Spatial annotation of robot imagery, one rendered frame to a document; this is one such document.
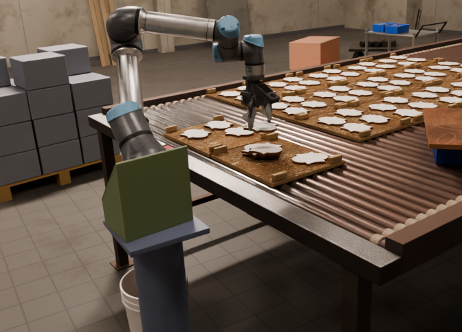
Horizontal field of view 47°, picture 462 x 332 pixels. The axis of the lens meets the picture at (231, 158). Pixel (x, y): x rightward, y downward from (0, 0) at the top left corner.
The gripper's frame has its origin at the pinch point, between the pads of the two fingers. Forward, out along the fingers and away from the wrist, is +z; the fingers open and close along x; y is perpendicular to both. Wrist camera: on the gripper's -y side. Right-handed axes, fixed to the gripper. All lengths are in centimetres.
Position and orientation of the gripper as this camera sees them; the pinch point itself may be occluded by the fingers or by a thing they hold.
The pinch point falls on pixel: (260, 126)
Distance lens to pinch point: 210.1
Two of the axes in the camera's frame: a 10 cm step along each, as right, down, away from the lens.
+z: 0.6, 9.5, 3.2
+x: -7.4, 2.6, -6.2
